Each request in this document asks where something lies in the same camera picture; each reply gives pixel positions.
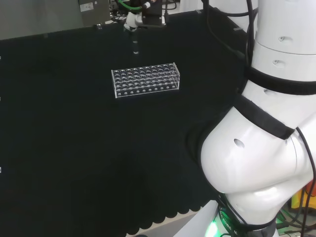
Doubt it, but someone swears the green cable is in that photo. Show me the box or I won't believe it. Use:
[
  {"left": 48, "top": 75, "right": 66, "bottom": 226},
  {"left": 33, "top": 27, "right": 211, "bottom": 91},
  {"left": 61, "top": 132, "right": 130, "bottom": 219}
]
[{"left": 117, "top": 0, "right": 143, "bottom": 11}]

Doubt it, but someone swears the clear plastic test tube rack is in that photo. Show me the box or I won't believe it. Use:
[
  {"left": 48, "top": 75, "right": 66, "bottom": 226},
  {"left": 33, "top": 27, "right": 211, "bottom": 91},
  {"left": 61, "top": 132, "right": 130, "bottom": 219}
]
[{"left": 111, "top": 62, "right": 180, "bottom": 99}]

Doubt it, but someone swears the yellow stop button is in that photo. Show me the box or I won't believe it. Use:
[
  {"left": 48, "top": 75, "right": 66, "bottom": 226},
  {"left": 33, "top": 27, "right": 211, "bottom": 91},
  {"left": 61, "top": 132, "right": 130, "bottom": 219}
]
[{"left": 290, "top": 182, "right": 316, "bottom": 211}]

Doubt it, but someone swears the clear glass test tube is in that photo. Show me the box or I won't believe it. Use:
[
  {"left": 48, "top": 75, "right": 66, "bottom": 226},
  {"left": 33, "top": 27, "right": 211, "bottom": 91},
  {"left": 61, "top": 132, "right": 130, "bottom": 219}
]
[{"left": 131, "top": 31, "right": 140, "bottom": 55}]

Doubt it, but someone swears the black bench cloth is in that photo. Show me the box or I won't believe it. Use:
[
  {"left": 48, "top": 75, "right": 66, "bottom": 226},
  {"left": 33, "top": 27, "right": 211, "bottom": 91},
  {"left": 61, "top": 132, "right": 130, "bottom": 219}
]
[{"left": 0, "top": 7, "right": 249, "bottom": 236}]

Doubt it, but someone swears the thick black cable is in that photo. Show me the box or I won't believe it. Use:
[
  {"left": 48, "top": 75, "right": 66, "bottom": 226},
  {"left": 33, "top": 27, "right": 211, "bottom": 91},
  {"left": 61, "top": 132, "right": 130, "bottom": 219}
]
[{"left": 201, "top": 0, "right": 248, "bottom": 61}]

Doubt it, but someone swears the thin black cable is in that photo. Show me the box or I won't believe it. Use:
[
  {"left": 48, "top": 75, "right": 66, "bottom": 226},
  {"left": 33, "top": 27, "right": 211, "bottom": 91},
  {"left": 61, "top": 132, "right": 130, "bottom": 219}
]
[{"left": 244, "top": 0, "right": 259, "bottom": 67}]

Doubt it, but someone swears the pale grey board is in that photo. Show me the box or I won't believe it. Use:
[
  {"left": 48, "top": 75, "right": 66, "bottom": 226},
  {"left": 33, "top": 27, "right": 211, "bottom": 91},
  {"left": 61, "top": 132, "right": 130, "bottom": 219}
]
[{"left": 0, "top": 0, "right": 85, "bottom": 40}]

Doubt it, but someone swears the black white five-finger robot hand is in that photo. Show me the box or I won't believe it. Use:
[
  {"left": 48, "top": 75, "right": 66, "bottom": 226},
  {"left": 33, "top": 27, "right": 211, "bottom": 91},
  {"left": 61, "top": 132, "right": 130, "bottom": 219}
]
[{"left": 123, "top": 0, "right": 168, "bottom": 32}]

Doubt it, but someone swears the grey metal box with label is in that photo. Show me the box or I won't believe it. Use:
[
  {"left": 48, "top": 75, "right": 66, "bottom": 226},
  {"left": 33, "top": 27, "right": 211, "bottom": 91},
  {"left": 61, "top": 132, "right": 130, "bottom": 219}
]
[{"left": 77, "top": 0, "right": 111, "bottom": 27}]

